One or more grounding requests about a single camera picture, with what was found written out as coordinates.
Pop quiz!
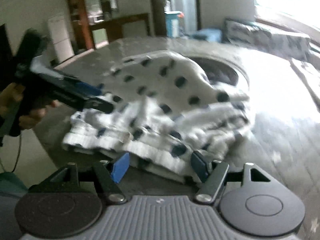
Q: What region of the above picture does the white black polka dot garment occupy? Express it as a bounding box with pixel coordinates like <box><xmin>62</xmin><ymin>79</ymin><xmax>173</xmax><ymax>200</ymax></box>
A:
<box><xmin>62</xmin><ymin>50</ymin><xmax>255</xmax><ymax>182</ymax></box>

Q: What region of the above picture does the person's left hand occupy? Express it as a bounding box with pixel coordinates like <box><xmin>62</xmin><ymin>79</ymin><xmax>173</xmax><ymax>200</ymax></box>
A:
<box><xmin>1</xmin><ymin>83</ymin><xmax>60</xmax><ymax>130</ymax></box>

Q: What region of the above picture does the white refrigerator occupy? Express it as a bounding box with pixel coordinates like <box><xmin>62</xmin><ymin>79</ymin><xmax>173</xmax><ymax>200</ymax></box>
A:
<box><xmin>48</xmin><ymin>14</ymin><xmax>74</xmax><ymax>63</ymax></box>

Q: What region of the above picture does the dark wooden console table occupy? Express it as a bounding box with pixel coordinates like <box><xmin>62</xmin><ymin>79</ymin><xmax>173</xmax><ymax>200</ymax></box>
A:
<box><xmin>89</xmin><ymin>12</ymin><xmax>152</xmax><ymax>43</ymax></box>

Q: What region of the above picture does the round black induction cooktop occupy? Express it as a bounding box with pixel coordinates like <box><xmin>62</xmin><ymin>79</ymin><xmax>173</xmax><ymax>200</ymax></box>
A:
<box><xmin>188</xmin><ymin>56</ymin><xmax>249</xmax><ymax>87</ymax></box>

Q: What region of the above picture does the dark wooden display cabinet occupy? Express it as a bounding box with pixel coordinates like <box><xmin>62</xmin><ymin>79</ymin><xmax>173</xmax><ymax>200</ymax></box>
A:
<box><xmin>67</xmin><ymin>0</ymin><xmax>118</xmax><ymax>50</ymax></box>

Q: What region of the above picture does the blue sofa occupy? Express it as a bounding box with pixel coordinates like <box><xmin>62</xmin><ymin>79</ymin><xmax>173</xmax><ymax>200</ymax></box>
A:
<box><xmin>191</xmin><ymin>17</ymin><xmax>320</xmax><ymax>63</ymax></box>

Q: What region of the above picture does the teal and white storage cabinet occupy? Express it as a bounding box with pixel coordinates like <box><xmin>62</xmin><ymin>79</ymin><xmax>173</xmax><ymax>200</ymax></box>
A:
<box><xmin>165</xmin><ymin>11</ymin><xmax>184</xmax><ymax>38</ymax></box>

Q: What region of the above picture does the butterfly print cushion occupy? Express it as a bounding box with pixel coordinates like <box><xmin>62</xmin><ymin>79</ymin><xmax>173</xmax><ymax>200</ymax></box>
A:
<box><xmin>222</xmin><ymin>17</ymin><xmax>311</xmax><ymax>61</ymax></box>

